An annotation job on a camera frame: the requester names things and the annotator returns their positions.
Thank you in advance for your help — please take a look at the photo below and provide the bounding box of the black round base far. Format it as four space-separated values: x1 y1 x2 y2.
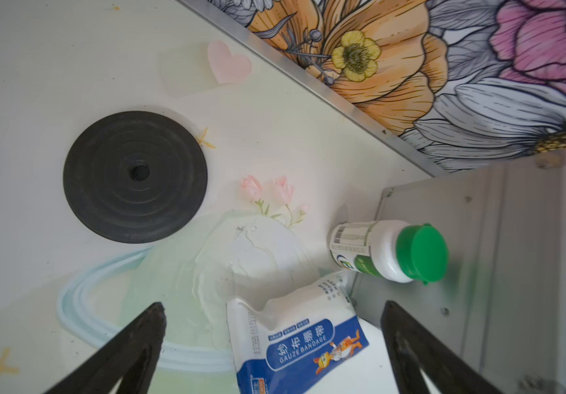
62 111 208 244

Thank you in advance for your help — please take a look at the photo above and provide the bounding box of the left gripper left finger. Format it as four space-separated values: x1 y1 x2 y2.
48 302 166 393

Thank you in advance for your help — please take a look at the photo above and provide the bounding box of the clear plastic bag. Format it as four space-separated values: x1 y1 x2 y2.
120 212 321 351

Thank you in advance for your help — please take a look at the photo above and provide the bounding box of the green capped white bottle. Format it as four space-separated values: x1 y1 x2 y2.
329 220 449 284

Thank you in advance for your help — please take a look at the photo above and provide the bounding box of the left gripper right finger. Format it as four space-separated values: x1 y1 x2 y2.
381 300 499 393

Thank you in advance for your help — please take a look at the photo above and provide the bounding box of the blue snack packet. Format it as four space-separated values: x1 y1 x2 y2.
227 273 368 393

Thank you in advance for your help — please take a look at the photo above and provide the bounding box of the silver aluminium first aid case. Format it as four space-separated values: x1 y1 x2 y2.
352 150 566 393

